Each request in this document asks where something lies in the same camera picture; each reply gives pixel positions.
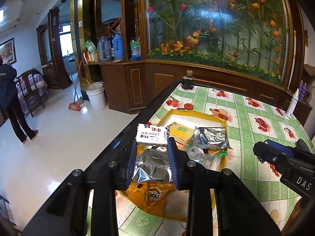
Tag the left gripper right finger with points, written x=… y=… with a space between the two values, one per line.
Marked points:
x=182 y=174

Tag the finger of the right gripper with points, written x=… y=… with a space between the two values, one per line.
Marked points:
x=290 y=151
x=266 y=153

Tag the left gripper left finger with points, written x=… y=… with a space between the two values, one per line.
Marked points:
x=128 y=164

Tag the silver foil bag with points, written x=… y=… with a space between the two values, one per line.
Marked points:
x=152 y=166
x=212 y=138

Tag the small white candy pack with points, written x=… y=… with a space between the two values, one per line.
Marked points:
x=152 y=135

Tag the green cracker pack weidan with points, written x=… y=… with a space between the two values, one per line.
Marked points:
x=180 y=133

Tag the black glasses case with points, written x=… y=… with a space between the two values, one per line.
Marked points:
x=300 y=144

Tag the white spray bottle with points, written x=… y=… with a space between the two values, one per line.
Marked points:
x=292 y=104

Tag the yellow white tray box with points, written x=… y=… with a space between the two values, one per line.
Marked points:
x=180 y=203

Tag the purple bottle left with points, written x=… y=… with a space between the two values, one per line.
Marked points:
x=300 y=90

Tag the purple bottle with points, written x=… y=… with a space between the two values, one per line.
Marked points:
x=304 y=92
x=300 y=90

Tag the purple bottle right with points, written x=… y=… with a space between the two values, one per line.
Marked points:
x=304 y=92

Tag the red broom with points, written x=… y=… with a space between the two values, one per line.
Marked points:
x=77 y=100

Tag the white plastic bucket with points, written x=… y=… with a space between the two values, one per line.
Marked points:
x=96 y=95

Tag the dark ink bottle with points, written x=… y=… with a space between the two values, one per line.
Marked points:
x=187 y=80

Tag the blue green detergent bag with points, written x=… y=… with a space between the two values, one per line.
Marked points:
x=135 y=49

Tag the grey water jug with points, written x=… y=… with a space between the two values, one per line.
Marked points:
x=103 y=47

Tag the blue thermos jug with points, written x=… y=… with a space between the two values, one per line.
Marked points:
x=118 y=46

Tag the green white bag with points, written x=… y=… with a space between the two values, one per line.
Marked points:
x=92 y=54

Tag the wooden chair with cloth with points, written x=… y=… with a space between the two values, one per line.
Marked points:
x=31 y=88

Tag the flower glass display panel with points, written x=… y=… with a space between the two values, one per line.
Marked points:
x=247 y=36

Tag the person in dark coat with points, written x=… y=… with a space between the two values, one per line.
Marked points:
x=10 y=103

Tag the framed wall painting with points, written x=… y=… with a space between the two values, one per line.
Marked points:
x=8 y=51

